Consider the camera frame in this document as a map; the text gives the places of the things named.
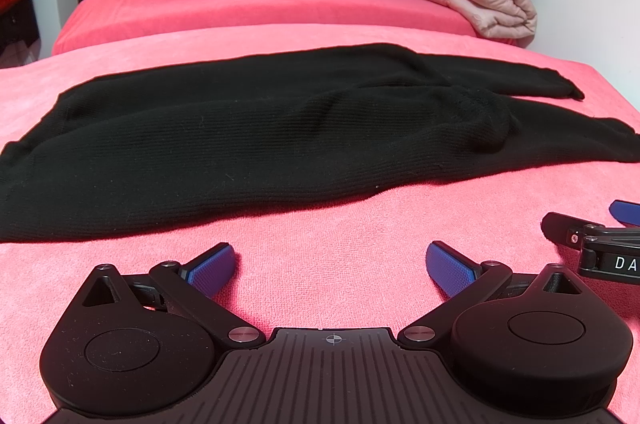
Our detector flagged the black knit pants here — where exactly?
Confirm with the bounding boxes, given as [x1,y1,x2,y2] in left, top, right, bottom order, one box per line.
[1,44,639,243]

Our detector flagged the pink bed blanket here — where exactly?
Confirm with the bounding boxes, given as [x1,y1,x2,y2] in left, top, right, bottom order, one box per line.
[1,25,639,423]

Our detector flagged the folded beige quilt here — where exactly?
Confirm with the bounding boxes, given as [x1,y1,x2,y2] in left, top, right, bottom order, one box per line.
[428,0,538,40]

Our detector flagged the far pink bed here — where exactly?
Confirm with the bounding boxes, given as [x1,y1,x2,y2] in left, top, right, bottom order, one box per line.
[51,0,501,56]

